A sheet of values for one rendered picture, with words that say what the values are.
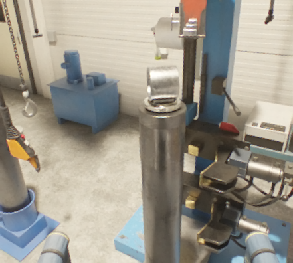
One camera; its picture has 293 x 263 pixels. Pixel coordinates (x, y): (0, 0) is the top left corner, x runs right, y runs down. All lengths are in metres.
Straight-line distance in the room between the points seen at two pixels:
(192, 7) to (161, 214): 0.98
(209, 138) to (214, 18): 0.75
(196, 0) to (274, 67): 2.37
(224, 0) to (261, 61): 1.77
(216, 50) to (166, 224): 1.09
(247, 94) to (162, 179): 2.48
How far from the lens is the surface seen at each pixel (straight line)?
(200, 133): 1.88
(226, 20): 1.85
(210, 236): 1.96
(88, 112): 3.96
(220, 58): 1.90
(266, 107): 2.05
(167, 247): 1.69
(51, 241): 1.47
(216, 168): 1.69
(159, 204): 1.46
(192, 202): 2.17
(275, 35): 3.44
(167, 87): 1.16
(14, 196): 2.50
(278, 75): 3.54
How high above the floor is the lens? 2.00
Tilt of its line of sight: 27 degrees down
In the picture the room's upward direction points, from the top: 2 degrees counter-clockwise
